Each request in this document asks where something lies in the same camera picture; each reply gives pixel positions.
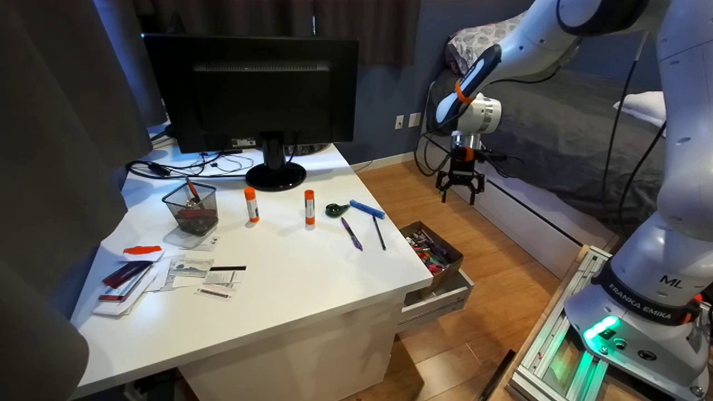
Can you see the stack of white notebooks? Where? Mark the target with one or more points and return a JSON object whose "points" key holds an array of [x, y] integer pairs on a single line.
{"points": [[125, 298]]}

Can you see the black computer monitor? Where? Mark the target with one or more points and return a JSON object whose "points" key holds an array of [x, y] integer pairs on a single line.
{"points": [[250, 94]]}

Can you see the red pen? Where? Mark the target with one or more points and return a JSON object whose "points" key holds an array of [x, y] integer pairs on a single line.
{"points": [[193, 190]]}

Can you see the orange white packet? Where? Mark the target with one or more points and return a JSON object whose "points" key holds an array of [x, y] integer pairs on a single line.
{"points": [[142, 251]]}

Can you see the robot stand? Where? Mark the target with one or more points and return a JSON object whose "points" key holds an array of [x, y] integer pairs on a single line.
{"points": [[557, 362]]}

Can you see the purple pen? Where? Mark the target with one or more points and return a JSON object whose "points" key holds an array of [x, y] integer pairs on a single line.
{"points": [[352, 234]]}

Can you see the bed with grey cover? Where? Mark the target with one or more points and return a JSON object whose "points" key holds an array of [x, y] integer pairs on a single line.
{"points": [[562, 139]]}

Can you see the blue eraser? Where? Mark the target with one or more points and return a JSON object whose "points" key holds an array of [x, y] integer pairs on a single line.
{"points": [[366, 209]]}

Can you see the white folded towel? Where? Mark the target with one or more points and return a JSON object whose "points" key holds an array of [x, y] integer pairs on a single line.
{"points": [[646, 106]]}

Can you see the white desk drawer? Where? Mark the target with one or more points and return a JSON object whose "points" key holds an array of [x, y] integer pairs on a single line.
{"points": [[440, 303]]}

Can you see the black mesh pen holder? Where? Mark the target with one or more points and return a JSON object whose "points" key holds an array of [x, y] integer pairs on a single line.
{"points": [[192, 214]]}

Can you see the heap of paper slips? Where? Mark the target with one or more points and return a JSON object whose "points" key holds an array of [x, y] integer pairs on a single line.
{"points": [[186, 270]]}

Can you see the white card with black stripe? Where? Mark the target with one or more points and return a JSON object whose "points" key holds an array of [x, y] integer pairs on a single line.
{"points": [[225, 275]]}

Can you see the patterned grey pillow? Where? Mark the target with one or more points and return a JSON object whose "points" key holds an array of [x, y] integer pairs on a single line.
{"points": [[473, 42]]}

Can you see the green black correction tape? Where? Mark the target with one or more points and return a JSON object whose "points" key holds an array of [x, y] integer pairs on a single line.
{"points": [[335, 210]]}

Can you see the grey curtain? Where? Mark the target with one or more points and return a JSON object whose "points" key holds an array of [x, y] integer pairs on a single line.
{"points": [[50, 167]]}

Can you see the black pen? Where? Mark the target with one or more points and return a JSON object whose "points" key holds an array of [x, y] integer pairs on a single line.
{"points": [[379, 233]]}

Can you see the small white card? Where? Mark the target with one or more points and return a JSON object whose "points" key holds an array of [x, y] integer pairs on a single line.
{"points": [[213, 292]]}

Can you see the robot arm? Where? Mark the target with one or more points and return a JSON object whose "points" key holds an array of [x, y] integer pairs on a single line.
{"points": [[674, 184]]}

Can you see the white wall socket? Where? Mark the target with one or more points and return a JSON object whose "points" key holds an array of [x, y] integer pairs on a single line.
{"points": [[399, 122], [414, 120]]}

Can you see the dark red booklet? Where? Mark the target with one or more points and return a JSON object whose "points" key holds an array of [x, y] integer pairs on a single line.
{"points": [[127, 274]]}

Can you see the heap of pens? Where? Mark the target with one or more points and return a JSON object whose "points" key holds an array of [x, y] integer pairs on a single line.
{"points": [[428, 252]]}

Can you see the orange white glue stick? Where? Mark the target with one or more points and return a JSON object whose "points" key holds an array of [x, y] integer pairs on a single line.
{"points": [[309, 207], [252, 206]]}

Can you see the brown cardboard box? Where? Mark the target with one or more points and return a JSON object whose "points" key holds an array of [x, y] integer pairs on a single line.
{"points": [[448, 267]]}

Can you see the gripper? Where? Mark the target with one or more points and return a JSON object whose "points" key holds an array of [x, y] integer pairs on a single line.
{"points": [[465, 165]]}

